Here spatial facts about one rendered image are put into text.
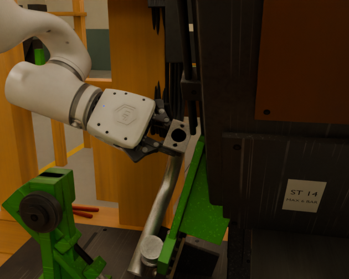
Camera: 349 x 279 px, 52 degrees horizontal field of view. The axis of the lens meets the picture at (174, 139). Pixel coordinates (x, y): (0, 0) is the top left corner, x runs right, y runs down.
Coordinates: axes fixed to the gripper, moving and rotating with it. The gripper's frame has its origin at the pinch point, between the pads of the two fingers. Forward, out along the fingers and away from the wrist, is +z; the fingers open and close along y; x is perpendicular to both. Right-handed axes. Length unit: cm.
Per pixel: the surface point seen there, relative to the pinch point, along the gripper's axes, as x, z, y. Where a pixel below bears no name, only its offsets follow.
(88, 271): 12.8, -6.8, -25.7
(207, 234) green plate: -2.7, 10.5, -14.4
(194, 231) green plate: -2.5, 8.4, -14.6
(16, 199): 5.7, -22.8, -19.0
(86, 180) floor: 276, -86, 47
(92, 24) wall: 830, -433, 623
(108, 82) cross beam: 27.2, -25.2, 20.9
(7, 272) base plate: 28, -26, -32
